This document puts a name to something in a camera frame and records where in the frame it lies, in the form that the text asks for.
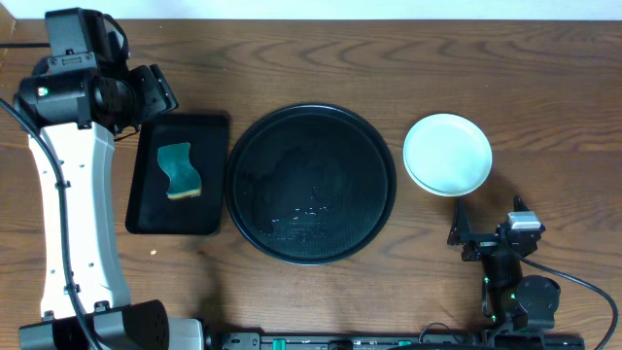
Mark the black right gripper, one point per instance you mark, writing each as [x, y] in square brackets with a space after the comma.
[462, 232]

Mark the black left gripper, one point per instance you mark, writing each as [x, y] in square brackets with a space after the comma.
[158, 95]

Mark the green yellow sponge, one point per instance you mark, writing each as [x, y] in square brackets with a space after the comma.
[184, 179]

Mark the mint green plate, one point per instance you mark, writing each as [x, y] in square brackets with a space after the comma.
[447, 155]

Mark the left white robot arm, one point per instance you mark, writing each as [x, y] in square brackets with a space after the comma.
[73, 106]

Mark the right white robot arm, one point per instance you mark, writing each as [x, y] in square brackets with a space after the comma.
[518, 305]

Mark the rectangular black tray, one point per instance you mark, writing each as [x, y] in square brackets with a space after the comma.
[149, 209]

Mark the round black tray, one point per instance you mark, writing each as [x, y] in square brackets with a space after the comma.
[310, 184]

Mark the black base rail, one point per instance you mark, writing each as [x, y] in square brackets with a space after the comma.
[434, 340]

